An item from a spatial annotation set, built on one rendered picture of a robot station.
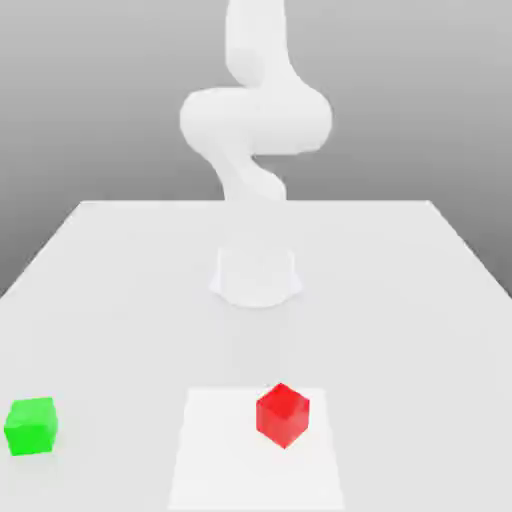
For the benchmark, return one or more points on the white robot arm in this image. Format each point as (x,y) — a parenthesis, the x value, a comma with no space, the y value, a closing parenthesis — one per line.
(256,120)

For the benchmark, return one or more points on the small red cube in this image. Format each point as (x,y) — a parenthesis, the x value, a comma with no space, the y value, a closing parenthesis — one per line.
(282,416)

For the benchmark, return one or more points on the small green cube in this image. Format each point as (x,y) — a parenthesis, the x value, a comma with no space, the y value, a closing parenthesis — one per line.
(31,426)

